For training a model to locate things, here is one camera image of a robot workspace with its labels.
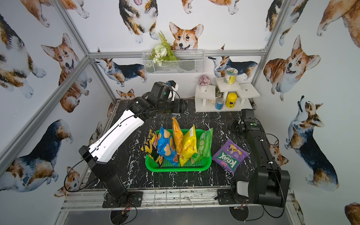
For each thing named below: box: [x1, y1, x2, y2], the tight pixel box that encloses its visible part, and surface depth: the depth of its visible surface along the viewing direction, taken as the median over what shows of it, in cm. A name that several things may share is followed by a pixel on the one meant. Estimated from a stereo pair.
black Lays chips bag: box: [140, 127, 164, 168], surface depth 79 cm
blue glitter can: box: [214, 97, 225, 111], surface depth 113 cm
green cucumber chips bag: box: [190, 127, 214, 165], surface depth 78 cm
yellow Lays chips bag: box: [179, 124, 198, 167], surface depth 80 cm
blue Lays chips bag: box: [157, 127, 179, 167], surface depth 79 cm
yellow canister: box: [225, 92, 238, 109], surface depth 109 cm
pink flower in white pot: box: [197, 74, 213, 92], surface depth 101 cm
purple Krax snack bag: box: [211, 139, 250, 174], surface depth 88 cm
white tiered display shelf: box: [195, 77, 261, 113], surface depth 109 cm
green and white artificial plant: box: [148, 30, 178, 68], surface depth 82 cm
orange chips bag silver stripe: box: [171, 117, 184, 155], surface depth 77 cm
